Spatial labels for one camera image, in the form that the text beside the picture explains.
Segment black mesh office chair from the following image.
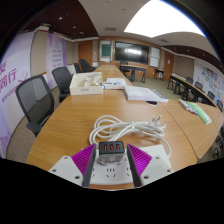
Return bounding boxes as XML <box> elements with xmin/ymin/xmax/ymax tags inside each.
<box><xmin>51</xmin><ymin>66</ymin><xmax>73</xmax><ymax>104</ymax></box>
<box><xmin>15</xmin><ymin>74</ymin><xmax>55</xmax><ymax>138</ymax></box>

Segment long wooden side table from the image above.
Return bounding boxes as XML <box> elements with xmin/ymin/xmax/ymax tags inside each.
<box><xmin>168</xmin><ymin>73</ymin><xmax>218</xmax><ymax>108</ymax></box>

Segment thick white book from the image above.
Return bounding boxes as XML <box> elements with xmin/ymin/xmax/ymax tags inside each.
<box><xmin>123</xmin><ymin>85</ymin><xmax>170</xmax><ymax>103</ymax></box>

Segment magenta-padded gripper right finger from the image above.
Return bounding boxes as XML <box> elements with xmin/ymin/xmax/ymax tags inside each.
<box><xmin>126</xmin><ymin>143</ymin><xmax>175</xmax><ymax>188</ymax></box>

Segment colourful wall poster display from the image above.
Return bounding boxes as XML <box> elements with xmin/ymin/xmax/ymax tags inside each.
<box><xmin>193</xmin><ymin>59</ymin><xmax>224</xmax><ymax>104</ymax></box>

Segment wide purple wall banner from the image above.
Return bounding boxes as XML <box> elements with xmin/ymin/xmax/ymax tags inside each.
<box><xmin>0</xmin><ymin>31</ymin><xmax>36</xmax><ymax>159</ymax></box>

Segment white papers with blue packet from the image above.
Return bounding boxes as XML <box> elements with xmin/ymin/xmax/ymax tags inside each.
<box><xmin>102</xmin><ymin>77</ymin><xmax>128</xmax><ymax>90</ymax></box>

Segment dark lectern desk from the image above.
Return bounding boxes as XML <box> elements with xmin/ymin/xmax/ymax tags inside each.
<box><xmin>119</xmin><ymin>63</ymin><xmax>148</xmax><ymax>84</ymax></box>

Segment small dark side desk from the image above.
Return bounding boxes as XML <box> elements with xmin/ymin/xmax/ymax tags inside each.
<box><xmin>153</xmin><ymin>68</ymin><xmax>165</xmax><ymax>81</ymax></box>

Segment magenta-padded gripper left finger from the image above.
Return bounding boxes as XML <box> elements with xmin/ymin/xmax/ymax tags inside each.
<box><xmin>48</xmin><ymin>143</ymin><xmax>98</xmax><ymax>188</ymax></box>

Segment white whiteboard eraser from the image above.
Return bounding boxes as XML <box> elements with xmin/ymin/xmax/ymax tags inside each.
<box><xmin>177</xmin><ymin>98</ymin><xmax>192</xmax><ymax>111</ymax></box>

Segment group of black office chairs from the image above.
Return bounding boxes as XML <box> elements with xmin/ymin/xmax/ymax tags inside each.
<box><xmin>72</xmin><ymin>58</ymin><xmax>96</xmax><ymax>74</ymax></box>

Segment green booklet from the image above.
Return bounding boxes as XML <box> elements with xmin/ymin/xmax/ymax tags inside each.
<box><xmin>186</xmin><ymin>101</ymin><xmax>213</xmax><ymax>125</ymax></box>

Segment large bright ceiling light panel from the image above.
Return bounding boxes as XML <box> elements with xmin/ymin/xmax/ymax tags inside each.
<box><xmin>123</xmin><ymin>0</ymin><xmax>207</xmax><ymax>39</ymax></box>

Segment large black wall screen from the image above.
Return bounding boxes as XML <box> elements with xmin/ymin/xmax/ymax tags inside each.
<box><xmin>114</xmin><ymin>41</ymin><xmax>150</xmax><ymax>65</ymax></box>

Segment row of black chairs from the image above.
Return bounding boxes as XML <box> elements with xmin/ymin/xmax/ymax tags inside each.
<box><xmin>184</xmin><ymin>76</ymin><xmax>224</xmax><ymax>161</ymax></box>

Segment plain white whiteboard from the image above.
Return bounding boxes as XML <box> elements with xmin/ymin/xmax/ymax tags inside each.
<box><xmin>149</xmin><ymin>46</ymin><xmax>161</xmax><ymax>68</ymax></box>

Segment black charger with orange ports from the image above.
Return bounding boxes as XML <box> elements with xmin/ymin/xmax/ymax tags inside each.
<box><xmin>98</xmin><ymin>140</ymin><xmax>126</xmax><ymax>167</ymax></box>

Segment brown wooden door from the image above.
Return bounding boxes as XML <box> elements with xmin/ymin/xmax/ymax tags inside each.
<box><xmin>78</xmin><ymin>40</ymin><xmax>94</xmax><ymax>66</ymax></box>
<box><xmin>163</xmin><ymin>50</ymin><xmax>175</xmax><ymax>81</ymax></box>

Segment white open cardboard box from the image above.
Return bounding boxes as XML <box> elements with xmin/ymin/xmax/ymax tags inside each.
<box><xmin>68</xmin><ymin>71</ymin><xmax>105</xmax><ymax>97</ymax></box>

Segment whiteboard with green sheet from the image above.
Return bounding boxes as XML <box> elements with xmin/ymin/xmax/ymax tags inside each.
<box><xmin>99</xmin><ymin>40</ymin><xmax>113</xmax><ymax>63</ymax></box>

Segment white power strip cable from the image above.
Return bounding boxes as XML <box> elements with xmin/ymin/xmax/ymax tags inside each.
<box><xmin>88</xmin><ymin>114</ymin><xmax>172</xmax><ymax>159</ymax></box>

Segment narrow purple wall banner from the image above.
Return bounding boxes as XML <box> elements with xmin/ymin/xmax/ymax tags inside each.
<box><xmin>45</xmin><ymin>32</ymin><xmax>68</xmax><ymax>90</ymax></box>

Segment white power strip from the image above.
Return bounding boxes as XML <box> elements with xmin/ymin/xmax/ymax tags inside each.
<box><xmin>87</xmin><ymin>144</ymin><xmax>173</xmax><ymax>186</ymax></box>

